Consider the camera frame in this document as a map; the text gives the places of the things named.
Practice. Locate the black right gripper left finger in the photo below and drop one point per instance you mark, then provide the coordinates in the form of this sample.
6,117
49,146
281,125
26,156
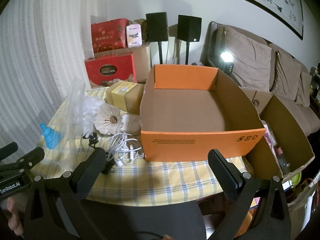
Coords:
78,184

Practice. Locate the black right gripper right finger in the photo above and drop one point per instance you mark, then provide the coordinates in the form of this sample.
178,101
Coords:
229,177

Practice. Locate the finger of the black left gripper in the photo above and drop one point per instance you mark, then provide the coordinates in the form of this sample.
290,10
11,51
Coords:
8,150
32,158

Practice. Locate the small black clip stand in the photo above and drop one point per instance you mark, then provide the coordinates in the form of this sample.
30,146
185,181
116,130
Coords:
92,142

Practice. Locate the blue silicone funnel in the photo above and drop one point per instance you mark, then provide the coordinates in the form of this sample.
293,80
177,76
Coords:
52,137

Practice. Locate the clear plastic container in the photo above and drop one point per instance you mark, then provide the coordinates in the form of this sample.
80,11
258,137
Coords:
69,126

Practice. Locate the white feather shuttlecock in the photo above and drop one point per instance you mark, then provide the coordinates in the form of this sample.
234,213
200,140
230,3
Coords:
108,120

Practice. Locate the sponge block with yellow label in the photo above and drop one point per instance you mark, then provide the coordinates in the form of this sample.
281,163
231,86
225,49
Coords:
126,96

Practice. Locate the white feather duster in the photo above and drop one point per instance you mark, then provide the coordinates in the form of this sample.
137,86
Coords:
91,107

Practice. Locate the person's left hand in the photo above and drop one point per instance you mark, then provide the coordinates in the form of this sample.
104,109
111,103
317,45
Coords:
14,220

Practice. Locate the yellow checkered tablecloth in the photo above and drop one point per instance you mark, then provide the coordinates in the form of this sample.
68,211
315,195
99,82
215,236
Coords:
135,182

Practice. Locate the large brown cardboard box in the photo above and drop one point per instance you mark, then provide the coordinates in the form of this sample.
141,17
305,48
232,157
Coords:
289,136

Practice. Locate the orange cardboard box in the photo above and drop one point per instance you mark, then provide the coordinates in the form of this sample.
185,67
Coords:
186,111

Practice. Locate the black lamp device with light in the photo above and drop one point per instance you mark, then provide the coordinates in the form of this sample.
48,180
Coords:
225,62

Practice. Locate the brown sofa with cushions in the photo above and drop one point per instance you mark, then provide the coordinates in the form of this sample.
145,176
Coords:
262,65

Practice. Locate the red Ferrero gift bag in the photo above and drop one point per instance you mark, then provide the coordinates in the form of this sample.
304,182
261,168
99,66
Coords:
106,69

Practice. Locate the white sheer curtain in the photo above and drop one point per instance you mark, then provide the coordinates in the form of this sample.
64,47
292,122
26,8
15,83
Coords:
44,44

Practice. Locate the brown cardboard box under bags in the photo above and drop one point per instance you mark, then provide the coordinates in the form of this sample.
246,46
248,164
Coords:
141,57

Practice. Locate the red Chinese gift bag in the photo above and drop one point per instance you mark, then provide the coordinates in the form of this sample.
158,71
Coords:
109,35

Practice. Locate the right black speaker on stand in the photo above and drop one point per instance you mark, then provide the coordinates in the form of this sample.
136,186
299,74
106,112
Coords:
189,30

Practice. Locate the black speaker on stand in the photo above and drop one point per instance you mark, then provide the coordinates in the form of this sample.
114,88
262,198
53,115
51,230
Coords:
189,30
157,24

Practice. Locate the pink white paper package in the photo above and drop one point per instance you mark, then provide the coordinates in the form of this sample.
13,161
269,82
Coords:
133,35

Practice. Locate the left black speaker on stand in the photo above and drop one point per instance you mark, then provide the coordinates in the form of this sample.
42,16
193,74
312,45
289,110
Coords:
157,24

